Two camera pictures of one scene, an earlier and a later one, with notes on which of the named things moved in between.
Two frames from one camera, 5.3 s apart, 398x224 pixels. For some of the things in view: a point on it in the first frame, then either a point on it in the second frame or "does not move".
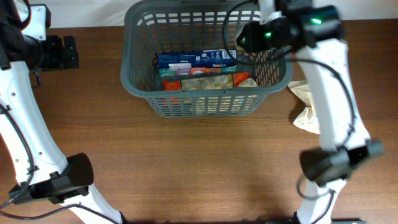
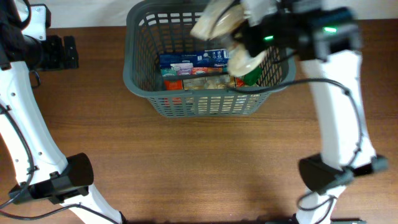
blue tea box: x=197 y=63 does not move
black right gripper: x=252 y=35 does not move
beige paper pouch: x=308 y=120 → x=221 y=19
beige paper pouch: x=213 y=81 does not move
